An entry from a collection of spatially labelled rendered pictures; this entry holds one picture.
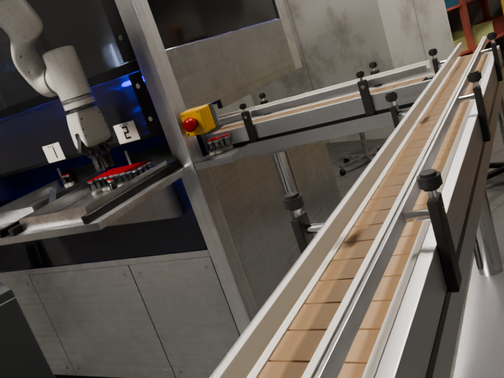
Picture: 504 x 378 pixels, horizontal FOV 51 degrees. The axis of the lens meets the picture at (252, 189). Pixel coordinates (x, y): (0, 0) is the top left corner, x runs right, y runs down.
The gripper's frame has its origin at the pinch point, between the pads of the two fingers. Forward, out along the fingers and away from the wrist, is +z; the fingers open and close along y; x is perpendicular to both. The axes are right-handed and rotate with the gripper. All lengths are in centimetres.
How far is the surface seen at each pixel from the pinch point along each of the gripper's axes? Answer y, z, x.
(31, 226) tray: 19.4, 8.9, -13.1
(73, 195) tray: -0.2, 7.7, -16.9
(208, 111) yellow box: -21.7, -3.3, 24.0
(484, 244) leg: -1, 35, 91
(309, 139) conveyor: -29, 13, 48
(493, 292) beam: 5, 43, 92
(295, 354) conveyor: 75, 5, 90
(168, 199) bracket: -13.9, 17.9, 4.9
